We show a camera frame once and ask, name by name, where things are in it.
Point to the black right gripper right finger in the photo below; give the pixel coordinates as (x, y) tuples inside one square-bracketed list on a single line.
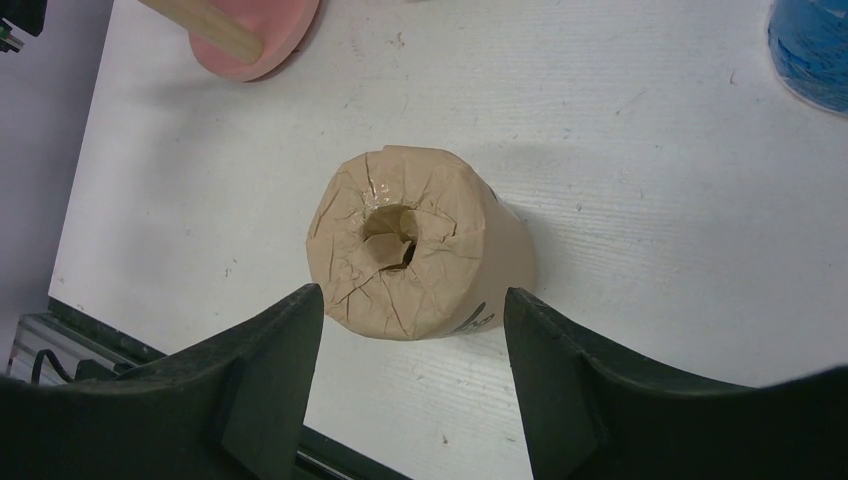
[(594, 409)]

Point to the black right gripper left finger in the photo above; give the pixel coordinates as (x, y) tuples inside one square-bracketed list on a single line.
[(172, 404)]

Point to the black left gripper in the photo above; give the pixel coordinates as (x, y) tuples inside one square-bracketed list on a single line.
[(26, 15)]

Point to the brown paper roll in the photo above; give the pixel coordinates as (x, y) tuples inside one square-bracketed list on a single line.
[(410, 243)]

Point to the blue roll front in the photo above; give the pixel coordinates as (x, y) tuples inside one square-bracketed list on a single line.
[(807, 40)]

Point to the pink three-tier shelf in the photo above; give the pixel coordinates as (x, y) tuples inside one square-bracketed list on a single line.
[(240, 40)]

